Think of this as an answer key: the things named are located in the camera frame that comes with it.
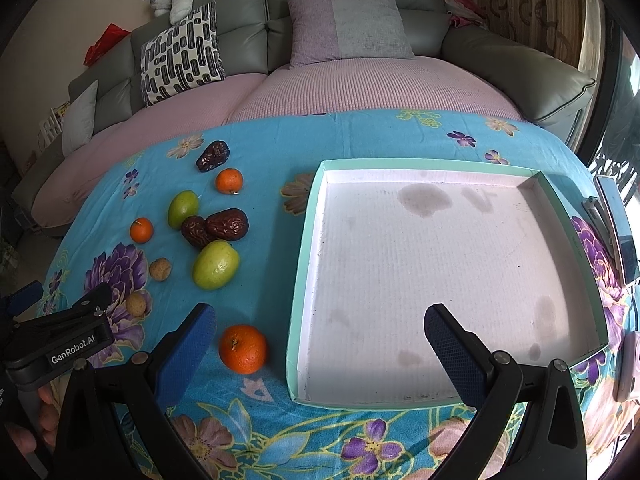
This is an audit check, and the brown walnut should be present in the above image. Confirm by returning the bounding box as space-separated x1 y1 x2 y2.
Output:
149 258 172 282

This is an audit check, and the grey metal stand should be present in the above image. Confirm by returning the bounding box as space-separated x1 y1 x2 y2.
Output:
582 176 639 285

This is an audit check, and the red bag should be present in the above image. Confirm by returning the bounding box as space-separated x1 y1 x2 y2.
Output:
84 23 130 67

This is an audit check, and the brown patterned curtain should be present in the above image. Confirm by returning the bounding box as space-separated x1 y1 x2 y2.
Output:
477 0 585 67

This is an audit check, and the dark red date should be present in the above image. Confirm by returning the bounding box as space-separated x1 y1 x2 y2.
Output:
195 140 230 172
205 208 250 242
180 214 215 249

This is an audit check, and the pink sofa cover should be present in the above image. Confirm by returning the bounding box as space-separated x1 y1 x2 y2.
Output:
30 56 522 229

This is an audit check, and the large green jujube fruit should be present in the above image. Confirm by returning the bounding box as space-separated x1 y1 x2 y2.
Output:
192 240 240 290

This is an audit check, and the purple grey cushion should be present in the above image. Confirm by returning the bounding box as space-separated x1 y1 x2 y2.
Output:
286 0 413 67

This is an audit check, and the left human hand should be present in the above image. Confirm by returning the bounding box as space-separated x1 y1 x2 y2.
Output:
6 374 70 456

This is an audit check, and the black white patterned cushion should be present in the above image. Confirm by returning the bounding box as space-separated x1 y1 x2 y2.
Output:
140 1 226 107

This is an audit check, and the grey leather sofa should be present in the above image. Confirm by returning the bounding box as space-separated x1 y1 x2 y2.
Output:
10 0 596 230

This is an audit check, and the small green jujube fruit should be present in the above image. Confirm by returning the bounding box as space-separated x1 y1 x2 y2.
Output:
167 190 200 230

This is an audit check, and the dark red date top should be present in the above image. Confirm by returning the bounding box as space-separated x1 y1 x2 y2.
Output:
195 140 230 172

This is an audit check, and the small tangerine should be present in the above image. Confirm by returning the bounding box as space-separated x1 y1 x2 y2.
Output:
215 168 244 195
129 217 154 244

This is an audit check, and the pink floral cloth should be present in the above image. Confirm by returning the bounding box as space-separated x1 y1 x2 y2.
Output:
444 0 488 29

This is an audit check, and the small grey cushion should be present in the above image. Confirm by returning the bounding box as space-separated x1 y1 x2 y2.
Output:
61 80 99 157

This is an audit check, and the teal rimmed white tray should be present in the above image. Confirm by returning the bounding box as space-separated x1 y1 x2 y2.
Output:
286 158 608 411

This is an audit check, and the large orange tangerine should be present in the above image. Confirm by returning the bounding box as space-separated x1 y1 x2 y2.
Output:
218 324 268 375

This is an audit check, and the blue floral tablecloth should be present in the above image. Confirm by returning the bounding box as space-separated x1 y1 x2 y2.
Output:
38 110 639 479

